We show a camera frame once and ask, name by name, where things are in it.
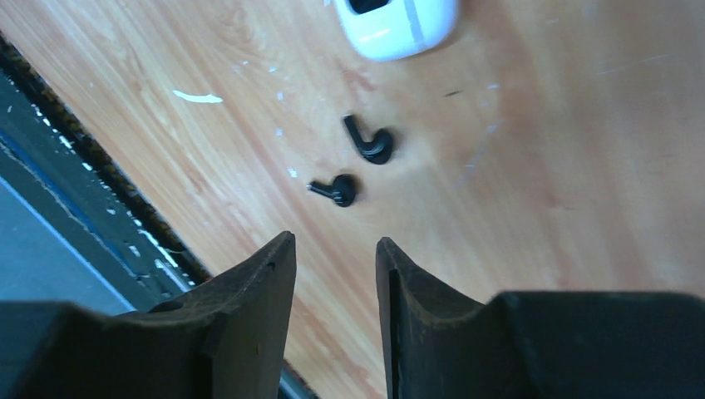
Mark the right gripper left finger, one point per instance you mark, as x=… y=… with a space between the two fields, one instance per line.
x=222 y=339

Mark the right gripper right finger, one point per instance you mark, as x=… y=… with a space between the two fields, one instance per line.
x=439 y=343

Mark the black earbud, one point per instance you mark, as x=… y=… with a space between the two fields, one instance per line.
x=378 y=150
x=342 y=190

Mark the white earbud charging case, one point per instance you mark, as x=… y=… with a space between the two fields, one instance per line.
x=384 y=31

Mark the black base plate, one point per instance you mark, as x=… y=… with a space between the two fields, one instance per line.
x=73 y=227

